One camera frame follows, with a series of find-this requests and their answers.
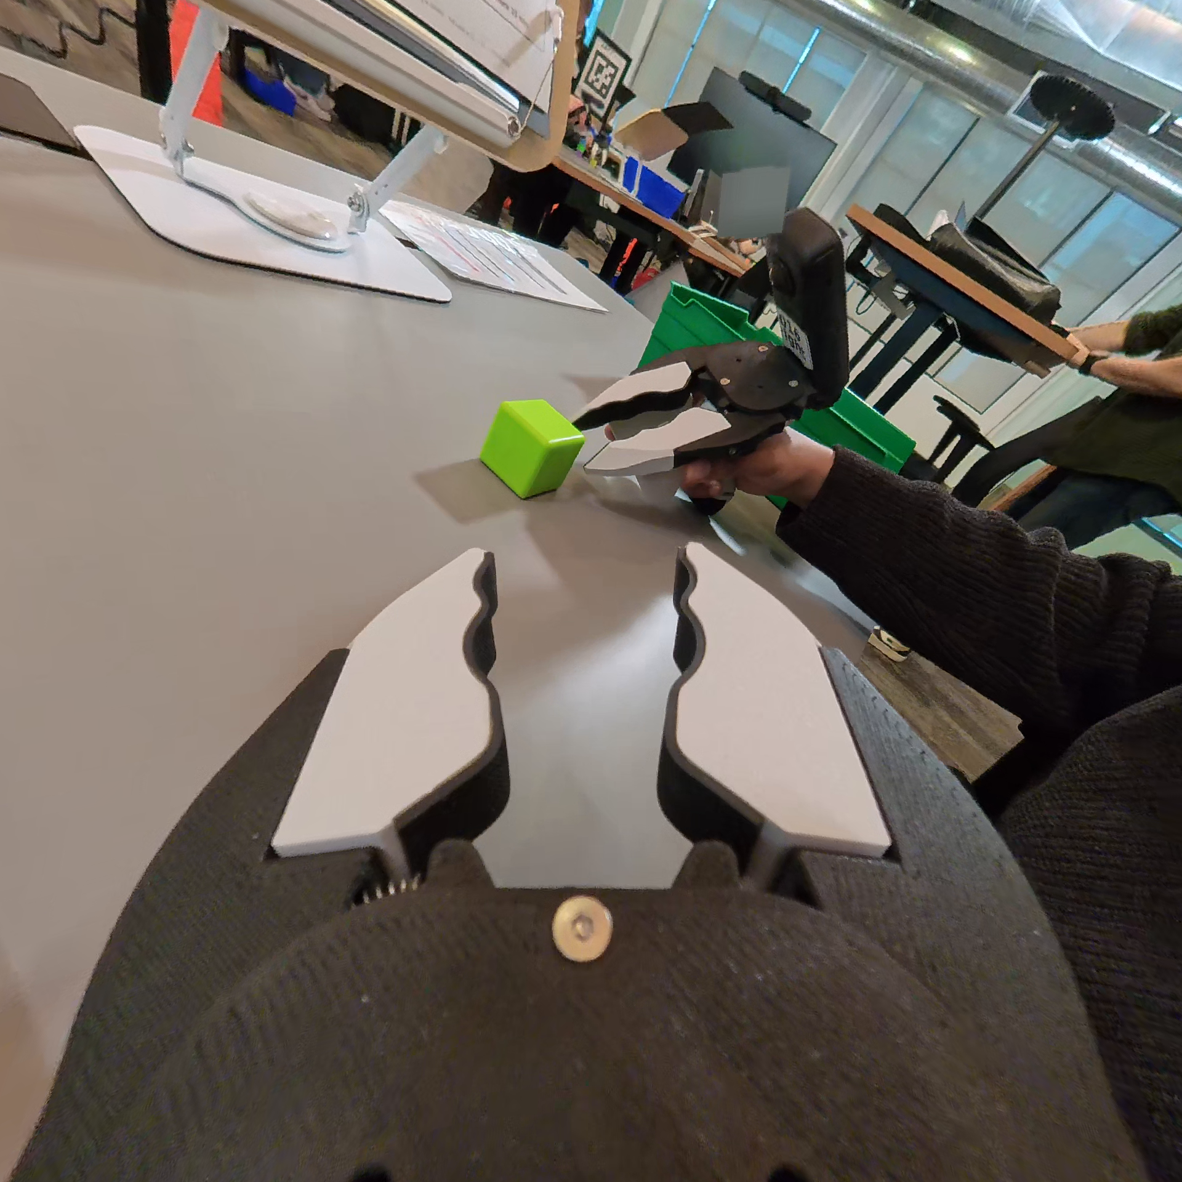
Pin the white monitor stand base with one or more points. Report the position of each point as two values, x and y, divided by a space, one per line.
277 249

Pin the black monitor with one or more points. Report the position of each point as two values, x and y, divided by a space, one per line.
739 120

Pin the black bag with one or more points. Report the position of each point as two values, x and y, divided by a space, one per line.
988 263

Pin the lime green magnetic cube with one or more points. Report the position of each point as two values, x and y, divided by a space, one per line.
526 444

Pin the wooden standing desk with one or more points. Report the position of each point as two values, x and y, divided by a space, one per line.
1061 352

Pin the black white marker board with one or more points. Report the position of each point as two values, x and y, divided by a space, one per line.
605 69

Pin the black disc pole fixture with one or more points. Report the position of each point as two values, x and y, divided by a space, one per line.
1071 102

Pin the instruction sheet on stand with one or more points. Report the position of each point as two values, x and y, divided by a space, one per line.
461 27

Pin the long wooden office desk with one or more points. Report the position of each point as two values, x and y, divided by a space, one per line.
646 210

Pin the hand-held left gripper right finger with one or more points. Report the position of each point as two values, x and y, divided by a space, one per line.
765 721

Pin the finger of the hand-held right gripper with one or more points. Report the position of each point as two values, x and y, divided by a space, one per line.
682 434
641 393

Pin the laminated instruction sheet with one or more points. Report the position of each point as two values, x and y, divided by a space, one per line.
498 259

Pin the blue storage bin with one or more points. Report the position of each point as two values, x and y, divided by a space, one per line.
656 189

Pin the green plastic bin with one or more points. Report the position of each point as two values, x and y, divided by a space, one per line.
682 323

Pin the person's black sweater torso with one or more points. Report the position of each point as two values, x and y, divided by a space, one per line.
1107 923

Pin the person's right forearm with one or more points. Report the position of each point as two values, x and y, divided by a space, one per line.
969 573

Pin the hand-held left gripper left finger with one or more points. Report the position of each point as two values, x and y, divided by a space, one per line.
397 721

